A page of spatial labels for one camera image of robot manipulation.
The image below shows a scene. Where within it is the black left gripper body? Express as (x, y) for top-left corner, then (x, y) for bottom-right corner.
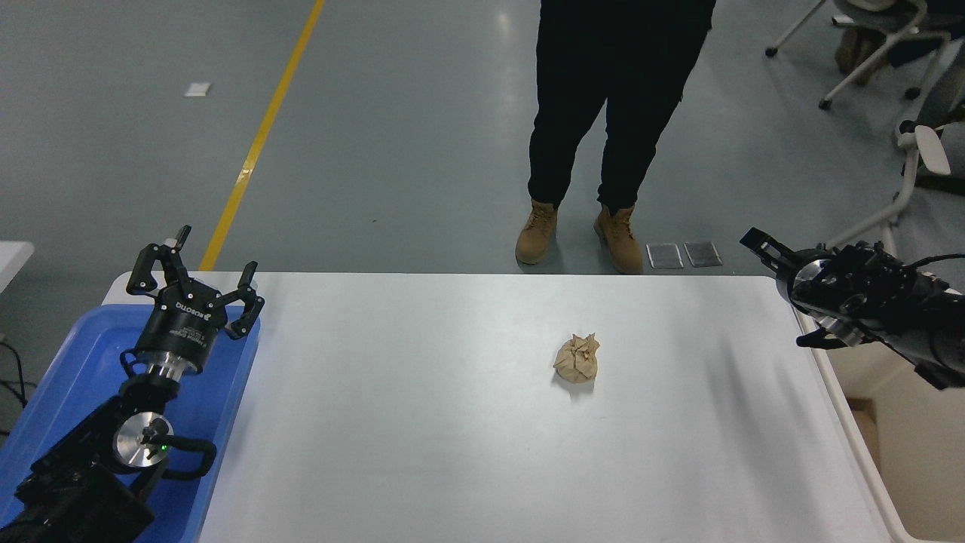
(136, 280), (230, 375)

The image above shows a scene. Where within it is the tan paper ball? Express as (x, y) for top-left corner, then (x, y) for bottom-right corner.
(553, 333), (601, 385)

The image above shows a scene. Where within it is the blue plastic tray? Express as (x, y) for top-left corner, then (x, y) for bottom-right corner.
(0, 304), (262, 543)

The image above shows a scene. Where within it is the small white table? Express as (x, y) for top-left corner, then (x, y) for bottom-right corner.
(0, 241), (35, 293)

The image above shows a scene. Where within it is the standing person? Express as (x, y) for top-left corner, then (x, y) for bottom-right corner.
(516, 0), (717, 275)

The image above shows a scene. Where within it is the brown cardboard piece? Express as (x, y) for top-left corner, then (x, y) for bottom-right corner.
(848, 397), (883, 468)

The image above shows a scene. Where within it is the seated person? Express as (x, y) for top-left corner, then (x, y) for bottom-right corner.
(834, 0), (965, 78)

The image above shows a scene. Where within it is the white-legged office chair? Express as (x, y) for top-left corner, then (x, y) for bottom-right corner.
(765, 0), (954, 110)

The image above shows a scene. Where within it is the large pale bin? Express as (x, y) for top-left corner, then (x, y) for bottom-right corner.
(788, 283), (965, 543)

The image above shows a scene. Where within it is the black floor cable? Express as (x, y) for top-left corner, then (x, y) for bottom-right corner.
(0, 342), (37, 438)

